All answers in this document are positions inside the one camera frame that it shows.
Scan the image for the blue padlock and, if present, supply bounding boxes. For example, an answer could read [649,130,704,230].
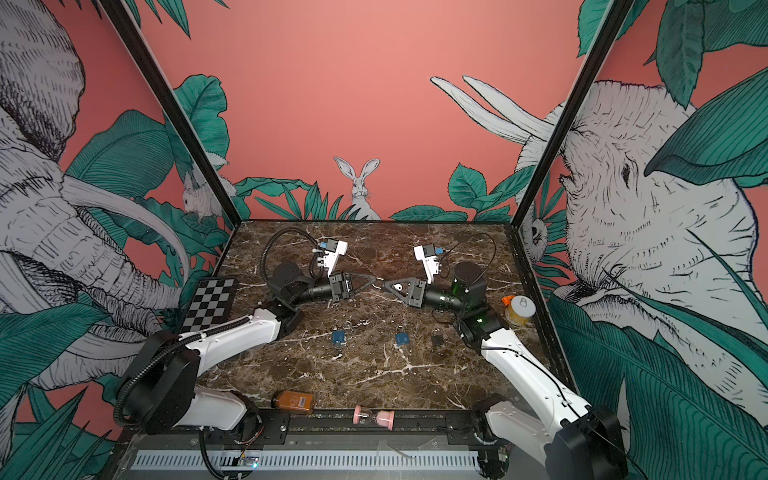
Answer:
[394,331,410,347]
[331,330,346,348]

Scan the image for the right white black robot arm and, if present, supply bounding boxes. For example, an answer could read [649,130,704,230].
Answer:
[383,262,629,479]

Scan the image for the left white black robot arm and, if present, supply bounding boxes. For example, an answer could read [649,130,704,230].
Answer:
[113,262,377,437]

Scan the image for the pink hourglass timer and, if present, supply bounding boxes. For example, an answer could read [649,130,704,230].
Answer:
[353,405,395,431]

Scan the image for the amber brown bottle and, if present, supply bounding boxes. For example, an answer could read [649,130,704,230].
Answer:
[270,390,314,414]

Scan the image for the black white checkerboard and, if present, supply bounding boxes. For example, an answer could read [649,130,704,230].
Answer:
[179,276,239,333]

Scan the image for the white perforated strip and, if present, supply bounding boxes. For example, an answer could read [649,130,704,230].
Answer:
[129,450,480,472]

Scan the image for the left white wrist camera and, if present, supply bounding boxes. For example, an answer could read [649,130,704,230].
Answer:
[313,239,348,277]

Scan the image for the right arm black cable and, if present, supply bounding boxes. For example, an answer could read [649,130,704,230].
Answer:
[440,230,499,283]

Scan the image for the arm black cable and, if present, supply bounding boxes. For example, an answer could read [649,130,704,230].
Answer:
[440,230,499,283]
[260,226,319,283]

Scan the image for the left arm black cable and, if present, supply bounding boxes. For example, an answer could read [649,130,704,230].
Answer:
[260,226,319,283]

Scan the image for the black mounting rail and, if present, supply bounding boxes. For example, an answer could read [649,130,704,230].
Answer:
[119,407,541,448]

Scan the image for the left black frame post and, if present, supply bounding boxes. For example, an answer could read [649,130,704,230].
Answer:
[99,0,242,228]

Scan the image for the black frame post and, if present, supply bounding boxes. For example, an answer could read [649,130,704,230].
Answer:
[511,0,633,228]
[99,0,242,228]

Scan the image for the right black frame post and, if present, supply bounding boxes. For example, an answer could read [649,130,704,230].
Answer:
[511,0,633,228]

